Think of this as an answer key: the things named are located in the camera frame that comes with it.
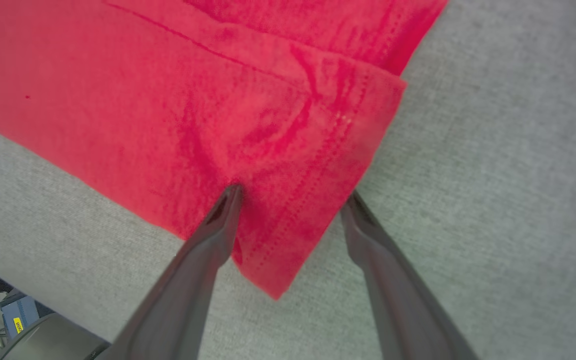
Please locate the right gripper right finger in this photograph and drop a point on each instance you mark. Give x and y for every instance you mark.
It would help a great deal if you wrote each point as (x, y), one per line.
(398, 300)

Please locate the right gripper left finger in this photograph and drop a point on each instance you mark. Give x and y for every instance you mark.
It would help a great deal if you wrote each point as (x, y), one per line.
(188, 290)

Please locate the red and white jersey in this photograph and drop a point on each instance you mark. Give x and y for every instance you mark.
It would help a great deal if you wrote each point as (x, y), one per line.
(168, 100)

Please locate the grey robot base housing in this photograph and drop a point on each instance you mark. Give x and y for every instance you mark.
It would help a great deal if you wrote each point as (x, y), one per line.
(53, 340)

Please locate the blue box yellow label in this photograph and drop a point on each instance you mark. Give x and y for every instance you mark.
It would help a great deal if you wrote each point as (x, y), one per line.
(20, 315)

